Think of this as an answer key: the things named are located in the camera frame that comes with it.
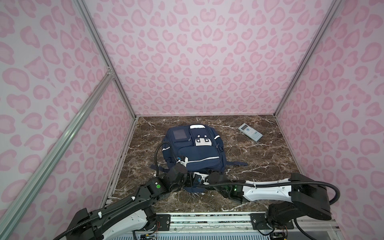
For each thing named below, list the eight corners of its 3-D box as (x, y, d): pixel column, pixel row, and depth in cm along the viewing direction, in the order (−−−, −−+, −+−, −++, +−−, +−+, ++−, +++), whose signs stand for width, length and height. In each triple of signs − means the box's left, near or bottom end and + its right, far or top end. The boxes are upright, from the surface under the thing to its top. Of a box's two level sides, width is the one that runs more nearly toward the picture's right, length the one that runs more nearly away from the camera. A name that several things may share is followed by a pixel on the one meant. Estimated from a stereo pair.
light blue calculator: (237, 130, 113) (237, 128, 112) (243, 124, 117) (244, 122, 115) (257, 143, 106) (257, 141, 104) (263, 136, 109) (264, 134, 108)
